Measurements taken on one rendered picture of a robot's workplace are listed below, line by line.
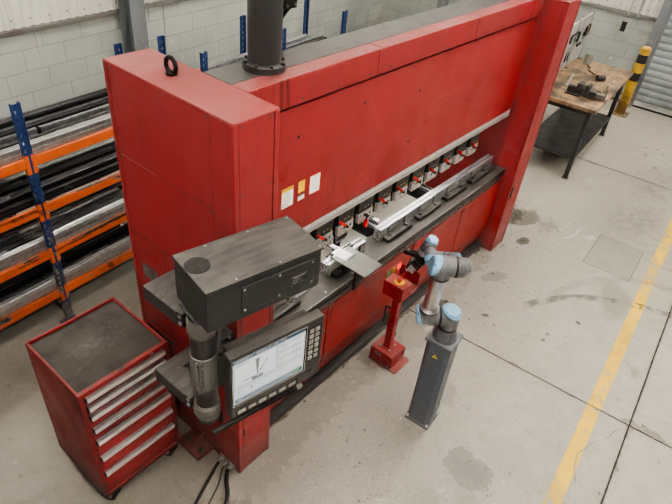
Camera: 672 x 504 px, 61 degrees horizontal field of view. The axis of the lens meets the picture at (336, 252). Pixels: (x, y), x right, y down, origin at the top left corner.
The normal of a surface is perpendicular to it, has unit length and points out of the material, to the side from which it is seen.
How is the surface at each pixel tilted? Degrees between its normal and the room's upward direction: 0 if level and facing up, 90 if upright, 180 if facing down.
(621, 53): 90
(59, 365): 0
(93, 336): 0
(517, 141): 90
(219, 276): 0
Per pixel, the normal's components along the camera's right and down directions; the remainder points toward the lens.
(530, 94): -0.64, 0.42
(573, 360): 0.09, -0.79
